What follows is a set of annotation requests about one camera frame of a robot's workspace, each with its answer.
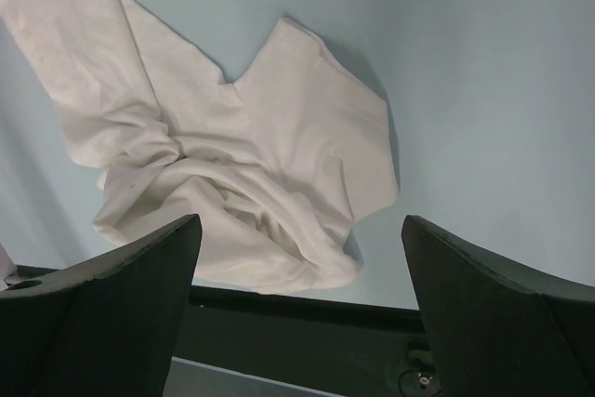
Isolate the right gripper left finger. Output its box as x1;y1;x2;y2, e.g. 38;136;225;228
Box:
1;215;202;396

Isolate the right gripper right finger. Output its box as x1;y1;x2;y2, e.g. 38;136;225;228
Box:
402;216;594;396

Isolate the white t shirt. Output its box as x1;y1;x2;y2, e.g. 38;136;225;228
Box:
1;0;398;294

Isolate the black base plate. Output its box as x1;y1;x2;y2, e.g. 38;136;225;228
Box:
24;268;426;396

